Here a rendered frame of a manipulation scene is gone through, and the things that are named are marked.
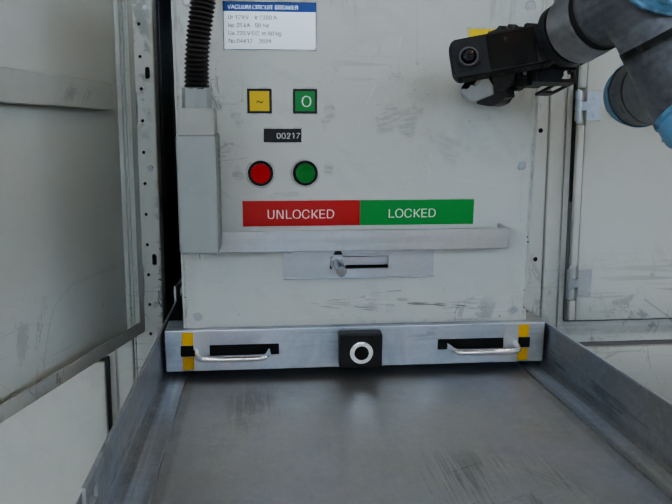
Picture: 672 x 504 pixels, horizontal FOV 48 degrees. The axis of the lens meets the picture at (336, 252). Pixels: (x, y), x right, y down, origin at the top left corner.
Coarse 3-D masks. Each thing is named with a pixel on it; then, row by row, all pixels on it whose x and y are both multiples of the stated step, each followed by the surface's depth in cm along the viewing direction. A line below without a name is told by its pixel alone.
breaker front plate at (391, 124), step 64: (256, 0) 97; (320, 0) 97; (384, 0) 98; (448, 0) 99; (512, 0) 100; (256, 64) 98; (320, 64) 99; (384, 64) 100; (448, 64) 101; (256, 128) 100; (320, 128) 101; (384, 128) 102; (448, 128) 103; (512, 128) 103; (256, 192) 102; (320, 192) 103; (384, 192) 104; (448, 192) 104; (512, 192) 105; (192, 256) 103; (256, 256) 104; (320, 256) 104; (448, 256) 106; (512, 256) 107; (192, 320) 105; (256, 320) 106; (320, 320) 107; (384, 320) 108; (448, 320) 108
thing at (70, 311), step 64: (0, 0) 88; (64, 0) 103; (128, 0) 116; (0, 64) 89; (64, 64) 103; (128, 64) 117; (0, 128) 89; (64, 128) 104; (0, 192) 89; (64, 192) 104; (0, 256) 90; (64, 256) 104; (0, 320) 90; (64, 320) 105; (0, 384) 90
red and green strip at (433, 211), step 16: (256, 208) 102; (272, 208) 102; (288, 208) 103; (304, 208) 103; (320, 208) 103; (336, 208) 103; (352, 208) 104; (368, 208) 104; (384, 208) 104; (400, 208) 104; (416, 208) 104; (432, 208) 105; (448, 208) 105; (464, 208) 105; (256, 224) 103; (272, 224) 103; (288, 224) 103; (304, 224) 103; (320, 224) 104; (336, 224) 104; (352, 224) 104; (368, 224) 104; (384, 224) 104; (400, 224) 105; (416, 224) 105
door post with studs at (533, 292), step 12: (540, 96) 126; (540, 108) 127; (540, 120) 127; (540, 132) 127; (540, 144) 128; (540, 156) 128; (540, 168) 128; (540, 180) 129; (540, 192) 129; (540, 204) 129; (540, 216) 130; (540, 228) 130; (540, 240) 130; (540, 252) 131; (540, 264) 131; (528, 276) 131; (528, 288) 131; (528, 300) 132
